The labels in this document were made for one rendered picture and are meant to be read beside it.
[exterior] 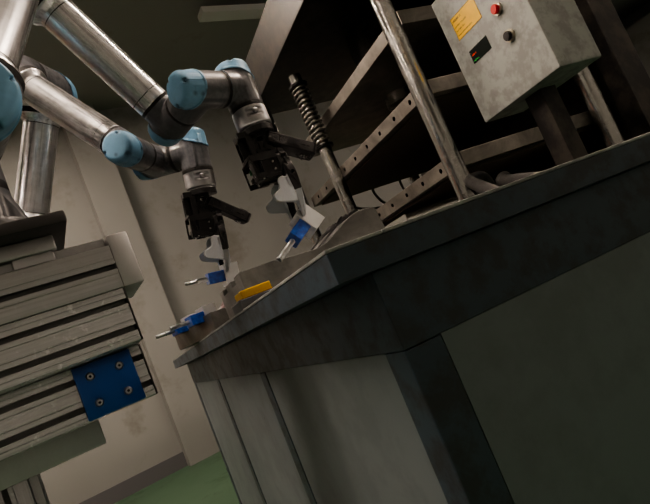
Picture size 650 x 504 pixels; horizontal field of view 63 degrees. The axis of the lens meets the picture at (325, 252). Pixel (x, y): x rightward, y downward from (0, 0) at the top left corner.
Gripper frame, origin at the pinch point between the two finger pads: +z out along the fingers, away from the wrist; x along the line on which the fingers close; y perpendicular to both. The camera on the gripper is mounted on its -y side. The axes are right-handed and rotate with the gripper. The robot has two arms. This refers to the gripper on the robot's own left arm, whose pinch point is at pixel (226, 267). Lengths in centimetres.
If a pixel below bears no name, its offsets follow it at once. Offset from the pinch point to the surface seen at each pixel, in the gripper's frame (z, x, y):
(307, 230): -2.8, 31.8, -10.7
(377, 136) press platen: -38, -38, -74
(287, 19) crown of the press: -92, -55, -56
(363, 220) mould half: -3.8, 18.6, -30.6
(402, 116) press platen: -39, -19, -74
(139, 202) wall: -89, -379, -17
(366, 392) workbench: 22, 68, 0
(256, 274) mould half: 3.6, 19.4, -1.8
